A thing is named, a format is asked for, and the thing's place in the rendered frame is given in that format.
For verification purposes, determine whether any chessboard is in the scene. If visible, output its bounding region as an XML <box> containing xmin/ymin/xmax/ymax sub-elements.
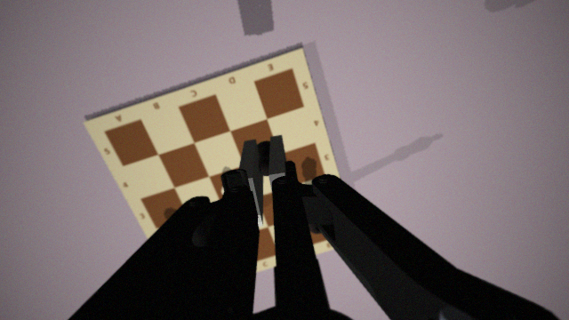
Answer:
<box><xmin>83</xmin><ymin>48</ymin><xmax>340</xmax><ymax>272</ymax></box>

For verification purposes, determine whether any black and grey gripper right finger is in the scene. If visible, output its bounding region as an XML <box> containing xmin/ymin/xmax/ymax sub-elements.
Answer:
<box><xmin>268</xmin><ymin>135</ymin><xmax>560</xmax><ymax>320</ymax></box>

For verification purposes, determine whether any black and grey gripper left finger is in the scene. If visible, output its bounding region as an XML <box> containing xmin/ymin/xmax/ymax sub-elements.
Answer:
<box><xmin>69</xmin><ymin>140</ymin><xmax>263</xmax><ymax>320</ymax></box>

